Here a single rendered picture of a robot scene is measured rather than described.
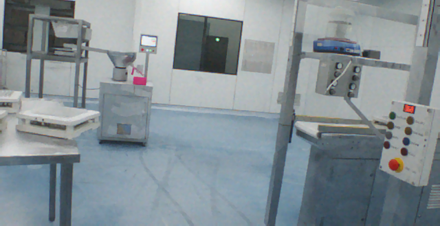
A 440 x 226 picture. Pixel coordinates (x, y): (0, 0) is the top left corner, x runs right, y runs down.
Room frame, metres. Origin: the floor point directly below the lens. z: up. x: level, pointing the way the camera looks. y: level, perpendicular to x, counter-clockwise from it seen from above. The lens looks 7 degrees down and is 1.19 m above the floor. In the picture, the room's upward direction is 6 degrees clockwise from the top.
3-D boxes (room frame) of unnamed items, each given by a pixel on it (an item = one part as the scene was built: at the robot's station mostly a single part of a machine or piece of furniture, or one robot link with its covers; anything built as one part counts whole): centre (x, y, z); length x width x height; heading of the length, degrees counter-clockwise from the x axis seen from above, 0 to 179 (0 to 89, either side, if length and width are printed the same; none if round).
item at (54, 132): (1.30, 0.63, 0.83); 0.24 x 0.24 x 0.02; 84
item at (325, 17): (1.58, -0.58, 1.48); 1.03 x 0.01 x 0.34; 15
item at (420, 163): (1.05, -0.69, 0.98); 0.17 x 0.06 x 0.26; 15
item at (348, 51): (1.89, -0.70, 1.33); 0.21 x 0.20 x 0.09; 15
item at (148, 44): (4.20, 0.90, 1.07); 0.23 x 0.10 x 0.62; 102
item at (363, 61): (1.99, -0.86, 1.26); 0.62 x 0.38 x 0.04; 105
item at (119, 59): (4.06, 1.13, 0.95); 0.49 x 0.36 x 0.37; 102
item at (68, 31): (4.39, 1.93, 0.75); 1.43 x 1.06 x 1.50; 102
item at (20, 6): (6.13, 3.51, 1.43); 1.32 x 0.01 x 1.11; 102
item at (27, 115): (1.30, 0.63, 0.88); 0.25 x 0.24 x 0.02; 174
